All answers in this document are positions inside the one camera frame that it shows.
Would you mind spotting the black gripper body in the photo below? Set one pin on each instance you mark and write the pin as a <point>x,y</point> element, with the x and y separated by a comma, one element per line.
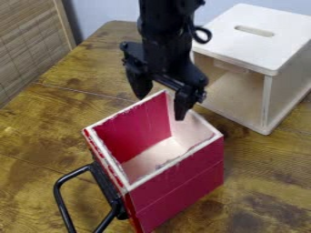
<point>163,54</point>

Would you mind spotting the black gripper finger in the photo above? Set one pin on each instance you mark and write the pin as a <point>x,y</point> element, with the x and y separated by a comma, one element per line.
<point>187,96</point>
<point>139,80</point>

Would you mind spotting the red wooden drawer box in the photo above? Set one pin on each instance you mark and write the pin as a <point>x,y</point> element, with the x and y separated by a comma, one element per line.
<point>163,162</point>

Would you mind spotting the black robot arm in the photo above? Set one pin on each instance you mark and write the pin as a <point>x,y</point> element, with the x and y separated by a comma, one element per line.
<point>167,15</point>

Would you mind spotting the light wooden cabinet frame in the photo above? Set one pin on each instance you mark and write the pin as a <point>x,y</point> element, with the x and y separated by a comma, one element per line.
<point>257,63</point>

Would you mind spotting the black metal drawer handle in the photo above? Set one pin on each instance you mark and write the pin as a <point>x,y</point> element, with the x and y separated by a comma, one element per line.
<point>85,194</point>

